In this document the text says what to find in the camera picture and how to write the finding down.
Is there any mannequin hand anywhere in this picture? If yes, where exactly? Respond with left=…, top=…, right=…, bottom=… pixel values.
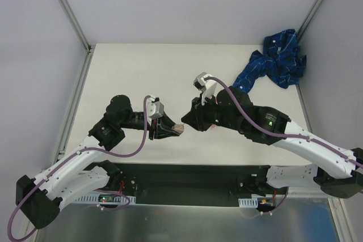
left=209, top=124, right=221, bottom=130

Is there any left white cable duct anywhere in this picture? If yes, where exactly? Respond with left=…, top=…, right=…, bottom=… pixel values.
left=74, top=193, right=136, bottom=205

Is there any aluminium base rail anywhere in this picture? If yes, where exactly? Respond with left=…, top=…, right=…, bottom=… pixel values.
left=35, top=168, right=341, bottom=199

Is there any aluminium frame post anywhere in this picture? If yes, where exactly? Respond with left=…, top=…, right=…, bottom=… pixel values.
left=42, top=0, right=96, bottom=53
left=297, top=0, right=325, bottom=43

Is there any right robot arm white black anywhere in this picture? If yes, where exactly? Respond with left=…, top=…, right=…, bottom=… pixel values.
left=181, top=87, right=362, bottom=198

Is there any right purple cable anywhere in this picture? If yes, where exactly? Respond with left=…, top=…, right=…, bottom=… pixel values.
left=205, top=76, right=363, bottom=217

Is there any right aluminium frame post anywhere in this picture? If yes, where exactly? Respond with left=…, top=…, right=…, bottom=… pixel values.
left=297, top=0, right=325, bottom=43

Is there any white cable duct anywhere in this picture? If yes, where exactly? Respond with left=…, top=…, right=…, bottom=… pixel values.
left=74, top=193, right=136, bottom=205
left=238, top=196, right=275, bottom=208

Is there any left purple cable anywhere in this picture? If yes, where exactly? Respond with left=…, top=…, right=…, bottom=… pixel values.
left=7, top=95, right=155, bottom=240

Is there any right white cable duct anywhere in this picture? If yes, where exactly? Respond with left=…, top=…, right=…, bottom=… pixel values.
left=238, top=196, right=275, bottom=208

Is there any purple cable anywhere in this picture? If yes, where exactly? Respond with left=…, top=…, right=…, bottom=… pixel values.
left=7, top=95, right=155, bottom=240
left=205, top=76, right=363, bottom=217

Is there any left aluminium frame post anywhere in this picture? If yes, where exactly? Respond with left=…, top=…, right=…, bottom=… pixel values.
left=42, top=0, right=96, bottom=53

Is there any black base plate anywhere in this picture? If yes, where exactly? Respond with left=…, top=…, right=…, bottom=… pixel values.
left=105, top=163, right=286, bottom=207

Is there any blue plaid shirt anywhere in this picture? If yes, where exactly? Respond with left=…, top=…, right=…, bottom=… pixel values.
left=233, top=29, right=307, bottom=93

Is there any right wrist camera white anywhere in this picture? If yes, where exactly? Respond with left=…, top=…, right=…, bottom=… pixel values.
left=193, top=72, right=217, bottom=105

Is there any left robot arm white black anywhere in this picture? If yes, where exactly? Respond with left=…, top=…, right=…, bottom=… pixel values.
left=15, top=95, right=184, bottom=230

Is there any clear nail polish bottle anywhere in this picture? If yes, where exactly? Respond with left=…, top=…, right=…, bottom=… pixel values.
left=172, top=124, right=184, bottom=135

